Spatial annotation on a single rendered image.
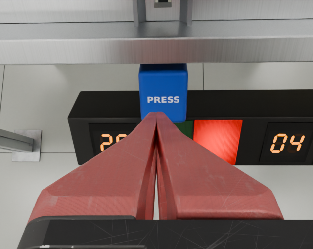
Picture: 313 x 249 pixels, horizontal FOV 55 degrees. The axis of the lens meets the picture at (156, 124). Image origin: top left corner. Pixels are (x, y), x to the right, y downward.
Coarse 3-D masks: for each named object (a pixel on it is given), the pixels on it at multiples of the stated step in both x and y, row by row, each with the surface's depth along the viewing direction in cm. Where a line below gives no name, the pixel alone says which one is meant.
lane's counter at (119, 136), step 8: (96, 128) 19; (104, 128) 19; (112, 128) 19; (120, 128) 19; (128, 128) 19; (96, 136) 19; (104, 136) 19; (112, 136) 19; (120, 136) 19; (96, 144) 19; (104, 144) 19; (112, 144) 19; (96, 152) 20
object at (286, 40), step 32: (0, 32) 13; (32, 32) 13; (64, 32) 13; (96, 32) 13; (128, 32) 13; (160, 32) 13; (192, 32) 12; (224, 32) 12; (256, 32) 12; (288, 32) 12; (0, 64) 13; (32, 64) 13; (64, 64) 13
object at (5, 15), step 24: (0, 0) 14; (24, 0) 14; (48, 0) 14; (72, 0) 14; (96, 0) 13; (120, 0) 13; (144, 0) 13; (192, 0) 13; (216, 0) 13; (240, 0) 13; (264, 0) 13; (288, 0) 13; (312, 0) 13
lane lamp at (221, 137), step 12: (204, 120) 18; (216, 120) 18; (228, 120) 18; (240, 120) 18; (204, 132) 19; (216, 132) 19; (228, 132) 19; (240, 132) 19; (204, 144) 19; (216, 144) 19; (228, 144) 19; (228, 156) 20
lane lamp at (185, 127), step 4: (188, 120) 18; (192, 120) 18; (176, 124) 18; (180, 124) 18; (184, 124) 18; (188, 124) 18; (192, 124) 18; (180, 128) 19; (184, 128) 19; (188, 128) 19; (184, 132) 19; (188, 132) 19; (188, 136) 19
